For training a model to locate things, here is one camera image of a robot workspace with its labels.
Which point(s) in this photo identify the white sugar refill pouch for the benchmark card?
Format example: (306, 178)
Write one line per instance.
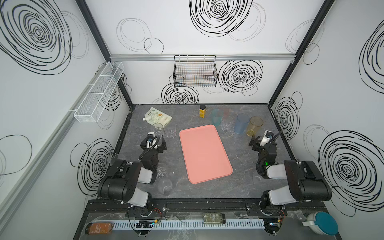
(154, 116)

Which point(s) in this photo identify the yellow spice jar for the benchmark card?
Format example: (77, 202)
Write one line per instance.
(202, 111)

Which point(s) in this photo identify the teal plastic cup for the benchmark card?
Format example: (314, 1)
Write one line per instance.
(216, 121)

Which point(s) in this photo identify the blue plastic cup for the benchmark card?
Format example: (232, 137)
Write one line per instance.
(241, 124)

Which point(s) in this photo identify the amber plastic cup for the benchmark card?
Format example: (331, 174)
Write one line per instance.
(254, 125)

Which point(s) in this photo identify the brown bottle lying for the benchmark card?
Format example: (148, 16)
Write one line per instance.
(98, 228)

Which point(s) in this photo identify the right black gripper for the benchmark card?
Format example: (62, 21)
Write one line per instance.
(263, 146)

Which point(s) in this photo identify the teal white kettle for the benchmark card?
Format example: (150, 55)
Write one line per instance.
(321, 223)

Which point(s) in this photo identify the small clear glass front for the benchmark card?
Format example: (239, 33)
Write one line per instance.
(162, 172)

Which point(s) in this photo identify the clear acrylic wall shelf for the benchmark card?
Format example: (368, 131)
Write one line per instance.
(100, 92)

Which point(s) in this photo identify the clear cup front left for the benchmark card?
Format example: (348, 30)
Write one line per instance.
(165, 186)

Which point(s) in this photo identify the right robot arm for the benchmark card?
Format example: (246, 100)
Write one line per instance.
(305, 182)

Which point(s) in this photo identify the white slotted cable duct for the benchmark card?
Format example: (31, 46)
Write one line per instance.
(230, 224)

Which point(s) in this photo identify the clear glass pouch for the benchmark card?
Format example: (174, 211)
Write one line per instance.
(171, 130)
(158, 129)

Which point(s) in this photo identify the green circuit board box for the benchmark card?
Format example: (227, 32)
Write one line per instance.
(214, 219)

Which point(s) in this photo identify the clear wine glass left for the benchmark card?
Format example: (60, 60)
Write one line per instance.
(117, 157)

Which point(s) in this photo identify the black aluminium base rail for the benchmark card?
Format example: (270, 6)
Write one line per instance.
(252, 206)

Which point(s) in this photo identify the pink plastic tray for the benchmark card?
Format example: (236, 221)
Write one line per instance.
(204, 154)

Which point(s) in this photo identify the clear faceted glass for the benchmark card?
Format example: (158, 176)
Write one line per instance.
(227, 123)

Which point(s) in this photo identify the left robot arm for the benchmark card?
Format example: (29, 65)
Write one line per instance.
(120, 181)

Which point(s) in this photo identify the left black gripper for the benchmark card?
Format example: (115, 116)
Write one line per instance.
(153, 145)

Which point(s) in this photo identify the black wire basket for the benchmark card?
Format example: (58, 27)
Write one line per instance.
(195, 71)

